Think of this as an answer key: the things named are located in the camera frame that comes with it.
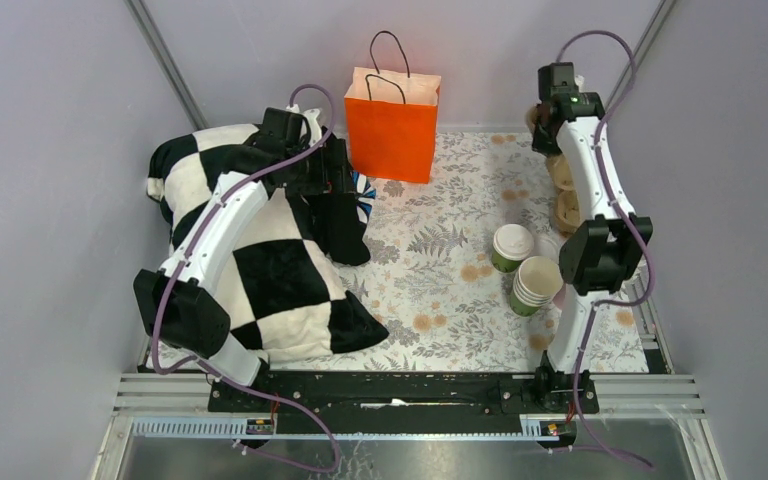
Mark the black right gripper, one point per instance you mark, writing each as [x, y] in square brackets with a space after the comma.
[544, 147]

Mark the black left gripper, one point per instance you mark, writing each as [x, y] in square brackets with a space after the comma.
[331, 179]

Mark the brown cardboard cup carrier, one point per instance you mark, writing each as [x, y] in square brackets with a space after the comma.
[566, 215]

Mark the white plastic cup lid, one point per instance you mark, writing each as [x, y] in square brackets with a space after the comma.
[513, 242]

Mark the green paper coffee cup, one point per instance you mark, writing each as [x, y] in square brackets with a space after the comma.
[504, 263]

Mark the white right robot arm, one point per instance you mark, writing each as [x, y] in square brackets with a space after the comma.
[606, 248]

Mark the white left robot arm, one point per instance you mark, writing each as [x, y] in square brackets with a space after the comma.
[176, 302]

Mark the blue white striped cloth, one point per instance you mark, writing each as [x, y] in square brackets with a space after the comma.
[366, 194]

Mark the orange paper bag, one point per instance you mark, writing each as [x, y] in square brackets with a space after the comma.
[391, 118]

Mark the black white checkered blanket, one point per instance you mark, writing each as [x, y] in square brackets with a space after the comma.
[279, 286]

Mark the stack of green paper cups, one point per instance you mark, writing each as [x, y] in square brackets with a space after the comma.
[537, 280]

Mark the pink cup of stirrers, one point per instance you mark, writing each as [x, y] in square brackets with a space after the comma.
[559, 298]

